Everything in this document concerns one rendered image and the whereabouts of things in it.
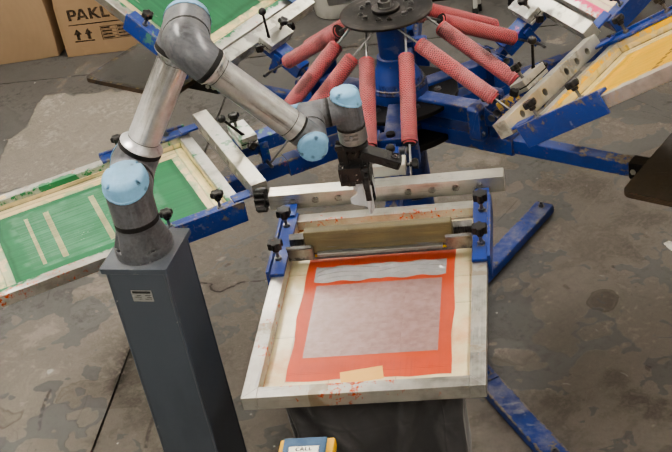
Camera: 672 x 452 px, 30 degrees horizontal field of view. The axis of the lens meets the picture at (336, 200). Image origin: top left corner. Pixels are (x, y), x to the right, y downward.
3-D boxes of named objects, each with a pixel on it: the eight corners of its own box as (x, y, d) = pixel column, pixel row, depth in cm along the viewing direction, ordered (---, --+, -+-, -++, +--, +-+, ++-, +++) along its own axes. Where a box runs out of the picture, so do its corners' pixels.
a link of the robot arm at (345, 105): (325, 85, 322) (357, 79, 321) (332, 122, 327) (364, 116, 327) (327, 99, 315) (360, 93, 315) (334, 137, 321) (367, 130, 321)
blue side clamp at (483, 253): (493, 276, 331) (490, 255, 327) (474, 278, 332) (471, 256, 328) (493, 214, 356) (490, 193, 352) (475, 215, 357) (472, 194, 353)
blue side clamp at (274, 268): (287, 291, 341) (283, 270, 337) (270, 292, 342) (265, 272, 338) (302, 229, 366) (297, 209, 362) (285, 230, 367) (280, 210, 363)
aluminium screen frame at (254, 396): (487, 397, 290) (485, 384, 288) (243, 410, 301) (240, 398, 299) (488, 210, 356) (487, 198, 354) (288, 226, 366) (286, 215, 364)
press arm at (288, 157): (51, 265, 386) (45, 249, 383) (47, 256, 390) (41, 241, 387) (408, 133, 418) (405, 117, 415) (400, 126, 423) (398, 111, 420)
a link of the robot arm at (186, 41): (179, 26, 286) (341, 142, 305) (181, 7, 296) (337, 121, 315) (149, 62, 290) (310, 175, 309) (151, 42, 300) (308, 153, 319)
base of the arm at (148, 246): (107, 265, 319) (96, 233, 314) (129, 231, 331) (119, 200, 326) (161, 265, 314) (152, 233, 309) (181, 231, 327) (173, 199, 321)
